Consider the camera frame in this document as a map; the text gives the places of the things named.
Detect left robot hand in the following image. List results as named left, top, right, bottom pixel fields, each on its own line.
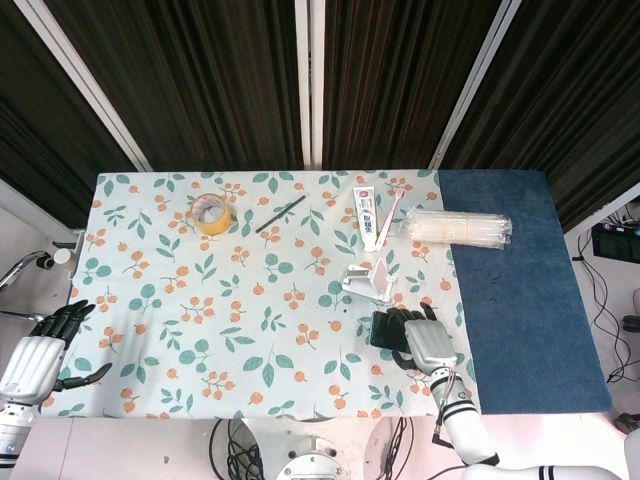
left=0, top=301, right=114, bottom=406

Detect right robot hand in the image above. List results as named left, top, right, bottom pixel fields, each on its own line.
left=387, top=301, right=458, bottom=374

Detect black smartphone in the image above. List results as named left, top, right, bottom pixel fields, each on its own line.
left=369, top=310, right=409, bottom=350

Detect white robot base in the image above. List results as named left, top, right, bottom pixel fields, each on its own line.
left=209, top=416, right=416, bottom=480

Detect white folding phone stand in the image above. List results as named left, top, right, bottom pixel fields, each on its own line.
left=341, top=260, right=395, bottom=301

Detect metal chair with caster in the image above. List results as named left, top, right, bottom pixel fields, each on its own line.
left=0, top=247, right=72, bottom=322

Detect blue cloth mat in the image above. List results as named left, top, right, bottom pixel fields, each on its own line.
left=437, top=169, right=614, bottom=415

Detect pack of plastic cups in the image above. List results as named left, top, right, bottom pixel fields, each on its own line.
left=399, top=207, right=514, bottom=248

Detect pink toothbrush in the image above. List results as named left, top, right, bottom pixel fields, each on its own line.
left=374, top=188, right=407, bottom=249

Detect white toothpaste tube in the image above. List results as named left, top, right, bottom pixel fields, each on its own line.
left=352, top=186, right=380, bottom=253

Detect fruit and leaf tablecloth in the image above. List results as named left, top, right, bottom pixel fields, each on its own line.
left=39, top=171, right=482, bottom=420

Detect dark green pencil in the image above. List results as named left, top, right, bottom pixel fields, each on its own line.
left=255, top=194, right=307, bottom=234

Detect black electronic device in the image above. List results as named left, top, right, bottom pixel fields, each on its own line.
left=591, top=223, right=640, bottom=261

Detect yellow tape roll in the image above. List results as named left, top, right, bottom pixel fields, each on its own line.
left=190, top=193, right=233, bottom=236

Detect dark pleated curtain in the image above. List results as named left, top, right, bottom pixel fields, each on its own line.
left=0, top=0, right=640, bottom=231

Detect black floor cables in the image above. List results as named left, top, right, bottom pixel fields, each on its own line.
left=572, top=232, right=640, bottom=386

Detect black cable bundle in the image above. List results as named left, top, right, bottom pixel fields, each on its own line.
left=208, top=418, right=267, bottom=480

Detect white slanted frame post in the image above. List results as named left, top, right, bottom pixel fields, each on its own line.
left=428, top=0, right=522, bottom=170
left=14, top=0, right=152, bottom=173

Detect white upright frame post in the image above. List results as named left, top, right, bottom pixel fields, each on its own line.
left=293, top=0, right=326, bottom=169

